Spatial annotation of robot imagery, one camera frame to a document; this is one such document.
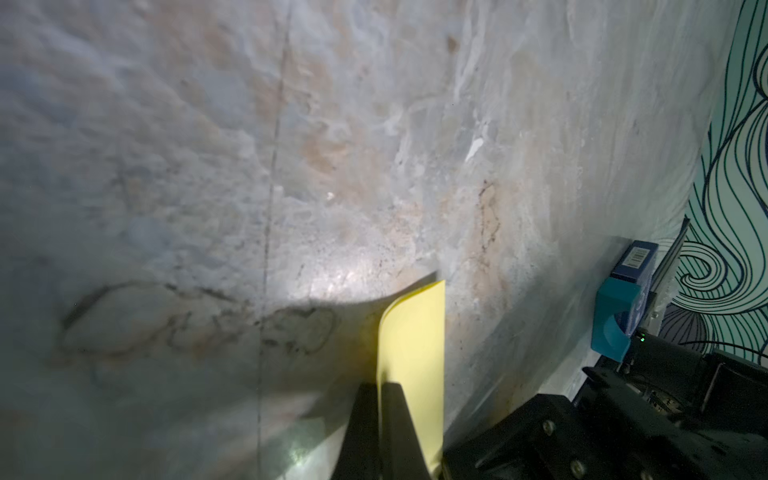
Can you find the teal small card box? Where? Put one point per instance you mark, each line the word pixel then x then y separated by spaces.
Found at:
pixel 614 298

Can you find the dark blue card deck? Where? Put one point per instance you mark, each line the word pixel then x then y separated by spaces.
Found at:
pixel 636 266

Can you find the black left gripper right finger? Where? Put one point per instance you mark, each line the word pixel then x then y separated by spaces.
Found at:
pixel 400 452

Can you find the yellow square paper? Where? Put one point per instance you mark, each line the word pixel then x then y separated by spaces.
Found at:
pixel 411 353

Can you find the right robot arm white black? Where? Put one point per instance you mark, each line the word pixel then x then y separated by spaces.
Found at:
pixel 667 412

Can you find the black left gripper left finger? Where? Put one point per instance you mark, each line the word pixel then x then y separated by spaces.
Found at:
pixel 359 453

